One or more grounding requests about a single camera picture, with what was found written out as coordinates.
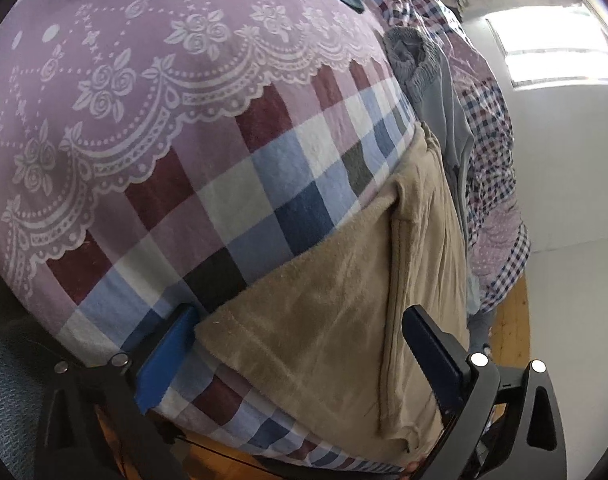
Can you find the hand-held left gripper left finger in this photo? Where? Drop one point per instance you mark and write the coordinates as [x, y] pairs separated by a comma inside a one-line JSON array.
[[164, 360]]

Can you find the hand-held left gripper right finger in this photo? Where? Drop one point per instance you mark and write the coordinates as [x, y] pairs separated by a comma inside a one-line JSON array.
[[433, 355]]

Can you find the beige t-shirt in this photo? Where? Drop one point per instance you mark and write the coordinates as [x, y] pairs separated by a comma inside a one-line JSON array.
[[334, 310]]

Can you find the grey-blue sweatpants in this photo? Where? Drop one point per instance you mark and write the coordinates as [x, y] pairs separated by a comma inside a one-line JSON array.
[[443, 110]]

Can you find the person's grey pants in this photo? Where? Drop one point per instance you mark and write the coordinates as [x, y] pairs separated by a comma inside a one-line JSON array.
[[9, 385]]

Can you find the crumpled checkered quilt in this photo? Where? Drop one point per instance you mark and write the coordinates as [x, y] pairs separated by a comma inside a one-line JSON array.
[[488, 160]]

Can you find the checkered bed sheet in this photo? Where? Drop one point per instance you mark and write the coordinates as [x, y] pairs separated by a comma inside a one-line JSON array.
[[134, 135]]

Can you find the window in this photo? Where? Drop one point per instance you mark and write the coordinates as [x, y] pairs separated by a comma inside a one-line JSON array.
[[558, 65]]

